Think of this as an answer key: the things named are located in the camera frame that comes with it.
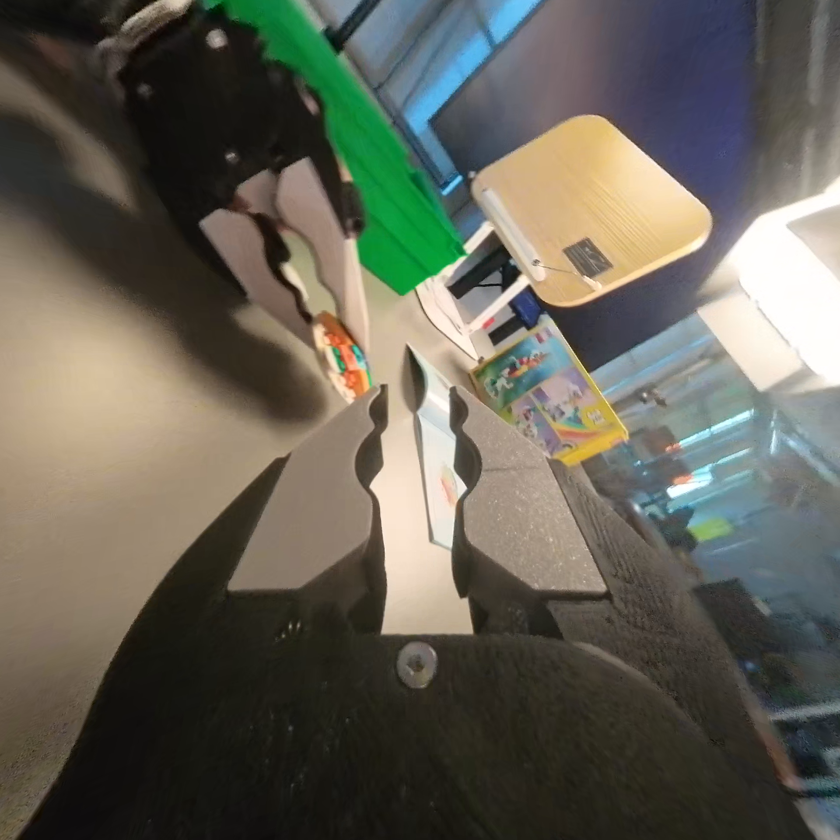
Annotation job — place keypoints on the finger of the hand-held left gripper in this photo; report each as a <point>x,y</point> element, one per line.
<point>328,229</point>
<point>246,256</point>

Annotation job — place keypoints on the white metal stand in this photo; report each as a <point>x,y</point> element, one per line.
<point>472,308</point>

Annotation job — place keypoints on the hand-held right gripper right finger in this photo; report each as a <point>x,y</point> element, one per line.
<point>525,525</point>

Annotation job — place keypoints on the round colourful lego model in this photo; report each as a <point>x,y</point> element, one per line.
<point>341,361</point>

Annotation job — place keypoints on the open lego instruction booklet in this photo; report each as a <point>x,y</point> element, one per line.
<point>436,446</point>

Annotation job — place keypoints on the small blue box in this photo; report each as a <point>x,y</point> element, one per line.
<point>525,310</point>

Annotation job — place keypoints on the yellow lego set box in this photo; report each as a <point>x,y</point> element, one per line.
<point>551,400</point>

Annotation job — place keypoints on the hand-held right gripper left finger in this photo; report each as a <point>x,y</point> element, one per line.
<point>308,518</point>

